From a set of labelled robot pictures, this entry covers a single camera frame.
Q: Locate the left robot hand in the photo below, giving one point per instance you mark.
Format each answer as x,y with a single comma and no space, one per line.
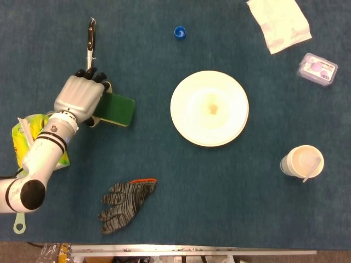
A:
78,96

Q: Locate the green yellow sponge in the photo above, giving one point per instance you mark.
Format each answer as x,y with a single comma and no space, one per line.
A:
120,108

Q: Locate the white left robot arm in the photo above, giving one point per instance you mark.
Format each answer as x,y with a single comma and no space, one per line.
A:
46,153

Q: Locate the white tissue sheet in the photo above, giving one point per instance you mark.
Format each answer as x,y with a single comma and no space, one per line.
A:
26,130

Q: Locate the yellow green tissue pack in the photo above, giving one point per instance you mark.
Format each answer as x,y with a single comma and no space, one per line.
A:
15,149

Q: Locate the grey striped work glove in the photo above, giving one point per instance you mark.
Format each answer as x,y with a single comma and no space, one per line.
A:
123,202

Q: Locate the blue bottle cap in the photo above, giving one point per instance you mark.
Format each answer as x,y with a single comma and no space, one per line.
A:
180,33

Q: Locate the pale green scrub brush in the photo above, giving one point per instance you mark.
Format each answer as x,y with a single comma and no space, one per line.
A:
21,217

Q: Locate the white round plate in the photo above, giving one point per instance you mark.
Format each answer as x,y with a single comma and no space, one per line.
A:
209,128

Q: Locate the crumpled clear plastic bag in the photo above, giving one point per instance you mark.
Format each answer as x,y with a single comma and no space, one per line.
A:
52,252

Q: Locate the white paper napkin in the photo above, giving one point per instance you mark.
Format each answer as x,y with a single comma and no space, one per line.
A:
279,24

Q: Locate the white cup with spoon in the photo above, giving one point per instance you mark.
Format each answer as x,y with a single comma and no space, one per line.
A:
300,161

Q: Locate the clear box purple label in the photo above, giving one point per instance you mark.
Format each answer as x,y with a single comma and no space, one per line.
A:
318,69

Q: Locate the translucent plastic spoon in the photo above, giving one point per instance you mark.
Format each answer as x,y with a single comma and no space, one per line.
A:
312,170

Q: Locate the aluminium table edge rail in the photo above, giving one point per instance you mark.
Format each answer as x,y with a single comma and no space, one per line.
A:
192,248

